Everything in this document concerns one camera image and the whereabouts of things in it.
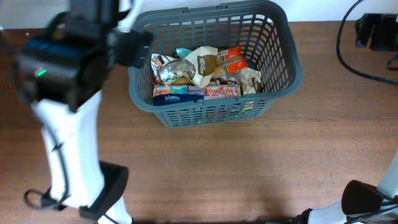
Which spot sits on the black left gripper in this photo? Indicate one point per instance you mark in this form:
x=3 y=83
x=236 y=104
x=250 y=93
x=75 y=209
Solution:
x=137 y=46

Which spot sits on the light teal tissue pack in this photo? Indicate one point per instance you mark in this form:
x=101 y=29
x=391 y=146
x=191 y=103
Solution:
x=182 y=52

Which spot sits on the blue Kleenex tissue box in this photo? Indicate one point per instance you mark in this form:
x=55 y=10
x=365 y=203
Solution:
x=172 y=94

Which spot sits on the beige cookie bag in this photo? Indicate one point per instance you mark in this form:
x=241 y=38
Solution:
x=198 y=66
x=249 y=80

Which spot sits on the San Remo spaghetti pack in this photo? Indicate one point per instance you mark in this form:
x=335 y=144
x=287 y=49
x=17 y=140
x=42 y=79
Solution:
x=228 y=61

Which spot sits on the green Nescafe coffee bag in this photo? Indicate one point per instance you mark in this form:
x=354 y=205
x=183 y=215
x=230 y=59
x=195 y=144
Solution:
x=222 y=81

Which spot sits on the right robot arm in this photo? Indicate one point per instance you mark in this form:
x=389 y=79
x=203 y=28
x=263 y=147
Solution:
x=360 y=203

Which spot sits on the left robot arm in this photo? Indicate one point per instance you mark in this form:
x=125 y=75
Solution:
x=59 y=75

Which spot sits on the grey plastic basket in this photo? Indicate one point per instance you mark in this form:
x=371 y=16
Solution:
x=259 y=27

